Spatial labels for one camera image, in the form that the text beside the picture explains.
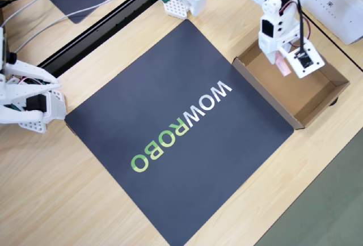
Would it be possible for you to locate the thin red black wire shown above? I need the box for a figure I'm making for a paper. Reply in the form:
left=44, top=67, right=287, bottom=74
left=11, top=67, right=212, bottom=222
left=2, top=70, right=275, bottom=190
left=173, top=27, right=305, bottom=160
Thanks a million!
left=278, top=0, right=313, bottom=42

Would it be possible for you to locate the white printed carton box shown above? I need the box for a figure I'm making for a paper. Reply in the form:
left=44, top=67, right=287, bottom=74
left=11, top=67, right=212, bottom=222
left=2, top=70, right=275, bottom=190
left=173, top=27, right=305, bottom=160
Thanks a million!
left=292, top=0, right=363, bottom=46

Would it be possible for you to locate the dark mat with WOWROBO print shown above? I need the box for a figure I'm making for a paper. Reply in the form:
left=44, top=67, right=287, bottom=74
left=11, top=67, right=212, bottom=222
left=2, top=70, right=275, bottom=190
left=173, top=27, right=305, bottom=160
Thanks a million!
left=64, top=19, right=295, bottom=246

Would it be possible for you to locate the long grey cable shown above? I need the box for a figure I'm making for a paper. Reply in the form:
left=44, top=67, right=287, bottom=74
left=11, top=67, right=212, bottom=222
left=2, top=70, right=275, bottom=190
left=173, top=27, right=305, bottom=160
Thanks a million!
left=14, top=0, right=158, bottom=54

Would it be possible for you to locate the black camera cable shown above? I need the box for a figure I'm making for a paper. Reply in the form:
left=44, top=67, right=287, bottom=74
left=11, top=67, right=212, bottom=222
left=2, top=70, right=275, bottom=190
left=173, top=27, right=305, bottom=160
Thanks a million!
left=296, top=0, right=306, bottom=57

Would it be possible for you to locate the open cardboard box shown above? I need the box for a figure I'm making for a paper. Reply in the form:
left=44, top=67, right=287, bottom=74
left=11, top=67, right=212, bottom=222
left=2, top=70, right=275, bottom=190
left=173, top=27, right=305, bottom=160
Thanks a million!
left=231, top=16, right=351, bottom=130

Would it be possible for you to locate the black rail strip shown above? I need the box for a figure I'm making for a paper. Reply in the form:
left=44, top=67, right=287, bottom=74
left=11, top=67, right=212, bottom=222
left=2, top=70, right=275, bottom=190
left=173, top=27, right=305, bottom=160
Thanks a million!
left=37, top=0, right=161, bottom=78

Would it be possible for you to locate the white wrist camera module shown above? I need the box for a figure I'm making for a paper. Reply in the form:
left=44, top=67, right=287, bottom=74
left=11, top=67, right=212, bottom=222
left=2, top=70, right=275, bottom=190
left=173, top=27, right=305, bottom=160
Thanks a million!
left=277, top=40, right=326, bottom=79

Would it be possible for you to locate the short grey cable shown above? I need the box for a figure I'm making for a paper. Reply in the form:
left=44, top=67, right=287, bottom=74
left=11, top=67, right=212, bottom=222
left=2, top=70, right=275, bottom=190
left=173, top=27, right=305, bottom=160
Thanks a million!
left=0, top=0, right=52, bottom=28

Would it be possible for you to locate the camera board with black lens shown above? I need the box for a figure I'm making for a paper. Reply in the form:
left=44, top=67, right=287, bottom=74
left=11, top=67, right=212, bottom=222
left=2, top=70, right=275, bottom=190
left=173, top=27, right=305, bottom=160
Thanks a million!
left=0, top=26, right=18, bottom=67

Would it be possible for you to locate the pink stick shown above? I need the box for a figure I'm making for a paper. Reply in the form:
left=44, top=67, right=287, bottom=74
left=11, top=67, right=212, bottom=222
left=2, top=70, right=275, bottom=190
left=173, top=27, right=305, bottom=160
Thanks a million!
left=274, top=54, right=293, bottom=77

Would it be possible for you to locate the white perforated base plate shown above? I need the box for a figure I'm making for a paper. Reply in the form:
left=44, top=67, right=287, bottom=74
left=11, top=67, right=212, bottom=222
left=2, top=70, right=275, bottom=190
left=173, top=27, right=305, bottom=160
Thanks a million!
left=163, top=0, right=191, bottom=20

